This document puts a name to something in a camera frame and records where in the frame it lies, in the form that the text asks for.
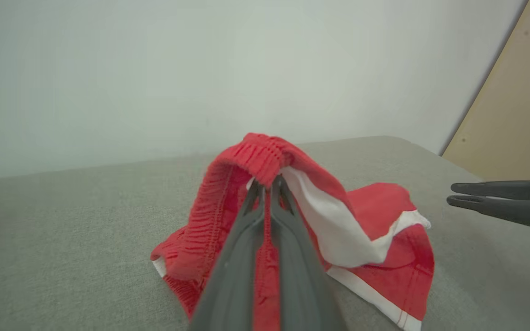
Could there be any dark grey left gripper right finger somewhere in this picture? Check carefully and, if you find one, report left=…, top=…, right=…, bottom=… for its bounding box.
left=271, top=177, right=348, bottom=331

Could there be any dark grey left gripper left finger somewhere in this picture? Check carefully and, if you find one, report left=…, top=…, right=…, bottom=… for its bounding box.
left=187, top=180, right=265, bottom=331

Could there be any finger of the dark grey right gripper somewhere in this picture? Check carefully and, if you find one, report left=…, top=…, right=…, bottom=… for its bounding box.
left=447, top=195, right=530, bottom=233
left=450, top=180, right=530, bottom=199

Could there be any red white shirt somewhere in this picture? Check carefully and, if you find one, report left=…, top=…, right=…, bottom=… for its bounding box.
left=150, top=132, right=436, bottom=331

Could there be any beige wooden board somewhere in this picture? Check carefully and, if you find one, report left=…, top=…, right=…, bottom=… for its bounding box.
left=441, top=0, right=530, bottom=182

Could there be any grey fabric sofa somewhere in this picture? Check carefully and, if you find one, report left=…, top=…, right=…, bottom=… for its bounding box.
left=0, top=136, right=530, bottom=331

